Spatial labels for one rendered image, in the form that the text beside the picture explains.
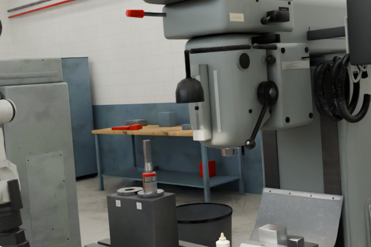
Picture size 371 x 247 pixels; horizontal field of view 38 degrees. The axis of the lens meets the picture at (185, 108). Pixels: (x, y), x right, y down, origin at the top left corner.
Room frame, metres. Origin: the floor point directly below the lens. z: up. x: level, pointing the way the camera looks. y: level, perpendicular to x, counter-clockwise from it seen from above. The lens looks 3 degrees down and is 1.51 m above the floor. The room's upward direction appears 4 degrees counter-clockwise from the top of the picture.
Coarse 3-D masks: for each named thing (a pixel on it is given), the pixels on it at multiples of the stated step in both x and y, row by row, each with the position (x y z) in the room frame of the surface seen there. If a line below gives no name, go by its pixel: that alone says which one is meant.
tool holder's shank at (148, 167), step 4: (144, 140) 1.83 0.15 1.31; (148, 140) 1.82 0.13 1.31; (144, 144) 1.81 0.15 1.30; (148, 144) 1.81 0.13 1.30; (144, 148) 1.81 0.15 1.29; (148, 148) 1.81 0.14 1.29; (144, 152) 1.81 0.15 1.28; (148, 152) 1.81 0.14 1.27; (144, 156) 1.82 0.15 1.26; (148, 156) 1.81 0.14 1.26; (148, 160) 1.81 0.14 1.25; (148, 164) 1.81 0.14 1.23; (144, 168) 1.82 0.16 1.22; (148, 168) 1.81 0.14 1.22; (152, 168) 1.81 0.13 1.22; (148, 172) 1.81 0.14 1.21
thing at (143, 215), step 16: (128, 192) 1.84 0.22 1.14; (160, 192) 1.79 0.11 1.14; (112, 208) 1.86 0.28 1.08; (128, 208) 1.81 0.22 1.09; (144, 208) 1.76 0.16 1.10; (160, 208) 1.76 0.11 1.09; (112, 224) 1.86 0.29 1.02; (128, 224) 1.81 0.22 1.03; (144, 224) 1.76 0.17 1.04; (160, 224) 1.76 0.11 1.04; (176, 224) 1.82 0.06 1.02; (112, 240) 1.87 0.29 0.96; (128, 240) 1.82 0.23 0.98; (144, 240) 1.77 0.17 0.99; (160, 240) 1.76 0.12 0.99; (176, 240) 1.82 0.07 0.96
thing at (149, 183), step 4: (152, 176) 1.80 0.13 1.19; (144, 180) 1.80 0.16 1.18; (148, 180) 1.80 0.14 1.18; (152, 180) 1.80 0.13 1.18; (156, 180) 1.82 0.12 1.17; (144, 184) 1.81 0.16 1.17; (148, 184) 1.80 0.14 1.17; (152, 184) 1.80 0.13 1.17; (156, 184) 1.81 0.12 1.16; (144, 188) 1.81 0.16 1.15; (148, 188) 1.80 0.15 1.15; (152, 188) 1.80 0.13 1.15; (156, 188) 1.81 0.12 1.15; (144, 192) 1.81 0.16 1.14; (148, 192) 1.80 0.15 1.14; (152, 192) 1.80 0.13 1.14
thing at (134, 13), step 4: (128, 12) 1.45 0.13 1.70; (132, 12) 1.45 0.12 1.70; (136, 12) 1.46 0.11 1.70; (140, 12) 1.47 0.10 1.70; (144, 12) 1.48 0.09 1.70; (148, 12) 1.50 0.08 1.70; (152, 12) 1.51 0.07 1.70; (128, 16) 1.45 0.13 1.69; (132, 16) 1.46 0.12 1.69; (136, 16) 1.47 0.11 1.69; (140, 16) 1.47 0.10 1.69; (148, 16) 1.51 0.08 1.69; (152, 16) 1.51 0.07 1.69; (156, 16) 1.52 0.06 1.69; (160, 16) 1.53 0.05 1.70; (164, 16) 1.54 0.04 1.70
